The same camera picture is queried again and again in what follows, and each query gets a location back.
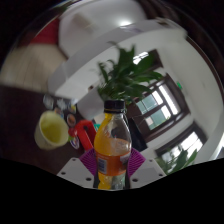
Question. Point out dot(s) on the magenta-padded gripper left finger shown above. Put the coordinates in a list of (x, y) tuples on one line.
[(75, 173)]

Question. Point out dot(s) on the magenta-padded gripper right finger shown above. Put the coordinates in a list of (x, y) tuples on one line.
[(146, 173)]

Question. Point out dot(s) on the orange drink plastic bottle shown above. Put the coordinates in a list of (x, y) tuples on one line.
[(111, 150)]

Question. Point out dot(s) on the black chair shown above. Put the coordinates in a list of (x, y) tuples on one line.
[(137, 135)]

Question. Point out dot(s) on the red box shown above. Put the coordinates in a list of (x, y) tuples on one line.
[(85, 133)]

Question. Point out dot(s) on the dark framed window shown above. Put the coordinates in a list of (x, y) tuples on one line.
[(143, 57), (183, 146)]

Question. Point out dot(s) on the pale yellow paper cup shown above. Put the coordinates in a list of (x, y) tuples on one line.
[(51, 130)]

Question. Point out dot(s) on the dark wooden glazed door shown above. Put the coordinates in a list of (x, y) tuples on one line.
[(160, 106)]

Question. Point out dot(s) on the green exit sign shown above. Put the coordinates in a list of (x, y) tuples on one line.
[(180, 85)]

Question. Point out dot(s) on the red carpeted staircase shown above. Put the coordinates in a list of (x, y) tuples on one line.
[(46, 33)]

